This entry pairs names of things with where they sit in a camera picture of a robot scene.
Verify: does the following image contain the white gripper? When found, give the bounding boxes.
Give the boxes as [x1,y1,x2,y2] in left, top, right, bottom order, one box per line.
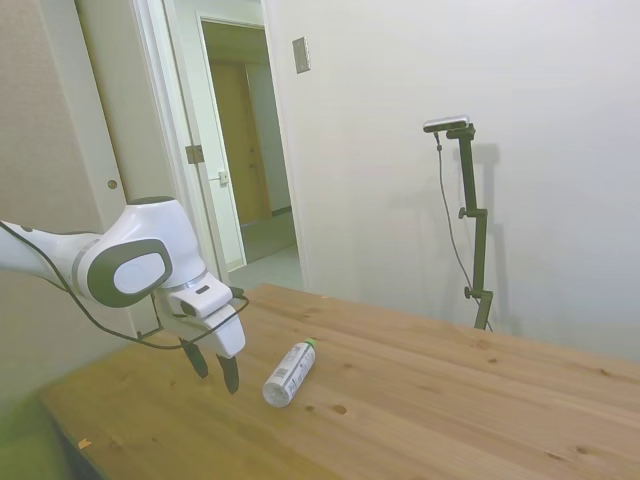
[154,292,248,397]

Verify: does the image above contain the clear water bottle green cap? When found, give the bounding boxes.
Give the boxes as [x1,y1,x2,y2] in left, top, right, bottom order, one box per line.
[262,337,320,409]

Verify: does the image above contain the wooden inner door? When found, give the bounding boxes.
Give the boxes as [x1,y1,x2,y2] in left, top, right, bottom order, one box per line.
[208,60,262,227]

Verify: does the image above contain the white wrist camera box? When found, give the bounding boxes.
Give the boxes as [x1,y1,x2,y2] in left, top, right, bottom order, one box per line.
[168,277,236,319]

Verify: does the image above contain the white door frame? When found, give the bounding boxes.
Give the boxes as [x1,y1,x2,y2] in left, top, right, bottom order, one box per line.
[130,0,314,291]

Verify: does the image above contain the black camera stand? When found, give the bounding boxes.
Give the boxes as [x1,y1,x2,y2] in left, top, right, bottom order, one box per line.
[445,125,494,332]

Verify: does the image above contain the metal wall switch plate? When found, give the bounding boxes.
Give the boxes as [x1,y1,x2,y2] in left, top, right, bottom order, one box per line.
[291,35,313,76]

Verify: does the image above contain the grey exterior camera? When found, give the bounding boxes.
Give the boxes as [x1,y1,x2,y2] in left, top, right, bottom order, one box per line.
[422,114,473,135]

